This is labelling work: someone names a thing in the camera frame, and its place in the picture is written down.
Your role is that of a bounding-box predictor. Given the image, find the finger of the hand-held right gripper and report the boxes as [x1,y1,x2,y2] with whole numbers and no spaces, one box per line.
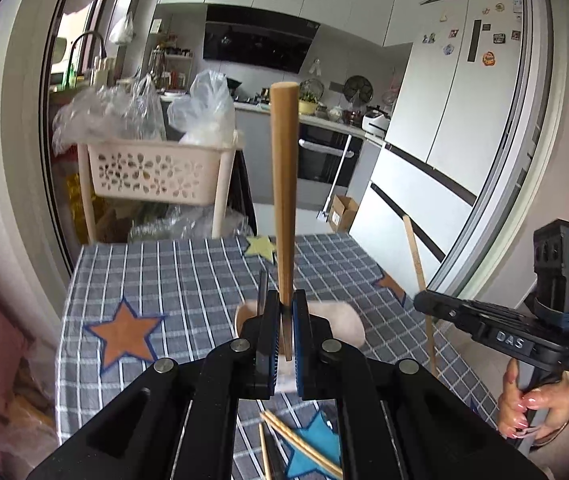
[413,289,536,339]

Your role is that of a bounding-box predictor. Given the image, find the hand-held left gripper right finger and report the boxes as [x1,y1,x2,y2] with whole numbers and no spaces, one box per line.
[291,291,548,480]

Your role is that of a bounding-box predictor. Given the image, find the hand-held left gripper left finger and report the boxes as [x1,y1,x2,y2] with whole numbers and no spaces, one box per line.
[27,302,282,480]

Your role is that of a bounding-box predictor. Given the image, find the beige plastic utensil holder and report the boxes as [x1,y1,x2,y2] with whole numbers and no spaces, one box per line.
[234,301,366,392]

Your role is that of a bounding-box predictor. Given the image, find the round wooden utensil handle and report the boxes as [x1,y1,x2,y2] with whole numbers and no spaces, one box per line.
[270,82,298,361]

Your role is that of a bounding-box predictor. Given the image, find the person's right hand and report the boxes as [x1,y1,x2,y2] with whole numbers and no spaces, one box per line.
[497,360,569,449]

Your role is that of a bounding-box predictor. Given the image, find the long wooden strip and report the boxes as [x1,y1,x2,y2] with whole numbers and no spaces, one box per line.
[403,214,439,379]

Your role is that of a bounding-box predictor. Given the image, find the grey plaid star tablecloth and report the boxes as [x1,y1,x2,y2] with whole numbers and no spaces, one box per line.
[54,232,500,480]

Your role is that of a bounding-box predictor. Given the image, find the brown cardboard box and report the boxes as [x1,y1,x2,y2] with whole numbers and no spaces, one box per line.
[327,195,360,233]

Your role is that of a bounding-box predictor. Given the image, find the crumpled clear plastic bag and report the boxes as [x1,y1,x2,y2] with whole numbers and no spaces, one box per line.
[128,204,256,242]

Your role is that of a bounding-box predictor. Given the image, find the white mop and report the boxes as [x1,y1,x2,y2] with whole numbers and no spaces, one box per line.
[317,135,353,222]

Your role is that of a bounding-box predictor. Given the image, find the white refrigerator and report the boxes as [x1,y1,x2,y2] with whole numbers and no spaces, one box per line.
[349,0,535,281]

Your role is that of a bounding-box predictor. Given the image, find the black built-in oven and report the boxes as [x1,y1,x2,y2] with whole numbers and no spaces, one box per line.
[297,124,365,197]

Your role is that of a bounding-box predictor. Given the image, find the white rice cooker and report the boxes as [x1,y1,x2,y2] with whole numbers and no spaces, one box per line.
[361,109,392,134]

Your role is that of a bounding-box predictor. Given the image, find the group of fridge magnets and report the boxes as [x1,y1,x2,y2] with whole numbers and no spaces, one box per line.
[422,2,523,67]

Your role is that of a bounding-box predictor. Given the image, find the beige plastic basket rack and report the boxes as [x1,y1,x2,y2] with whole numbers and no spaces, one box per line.
[77,130,245,246]

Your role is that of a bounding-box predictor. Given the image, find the black round pan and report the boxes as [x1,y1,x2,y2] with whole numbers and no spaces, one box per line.
[343,75,375,104]

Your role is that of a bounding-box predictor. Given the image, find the white plastic bag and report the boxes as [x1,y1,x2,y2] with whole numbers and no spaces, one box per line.
[167,70,238,146]

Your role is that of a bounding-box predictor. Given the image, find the black range hood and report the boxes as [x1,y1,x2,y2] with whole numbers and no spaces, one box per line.
[203,19,321,74]

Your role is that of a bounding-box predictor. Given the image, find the small hanging white bag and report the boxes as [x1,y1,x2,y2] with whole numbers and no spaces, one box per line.
[108,12,135,45]

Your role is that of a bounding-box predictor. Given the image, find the curved metal faucet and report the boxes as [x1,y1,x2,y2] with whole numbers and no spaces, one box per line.
[69,31,108,86]

